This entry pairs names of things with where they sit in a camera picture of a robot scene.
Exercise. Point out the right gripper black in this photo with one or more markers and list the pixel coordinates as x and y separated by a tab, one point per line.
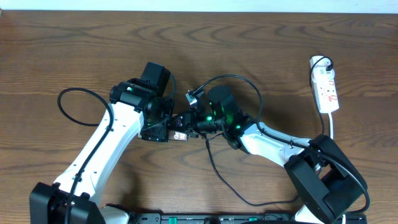
189	122

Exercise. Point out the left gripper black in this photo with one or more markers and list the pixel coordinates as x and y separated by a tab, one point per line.
160	133

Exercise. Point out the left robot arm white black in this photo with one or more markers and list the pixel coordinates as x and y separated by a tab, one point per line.
134	106

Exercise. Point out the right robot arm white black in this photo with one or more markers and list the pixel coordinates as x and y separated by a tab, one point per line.
324	178

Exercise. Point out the white power strip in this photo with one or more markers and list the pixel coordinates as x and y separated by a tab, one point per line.
323	83

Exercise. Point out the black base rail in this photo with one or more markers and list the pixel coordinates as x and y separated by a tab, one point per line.
156	218

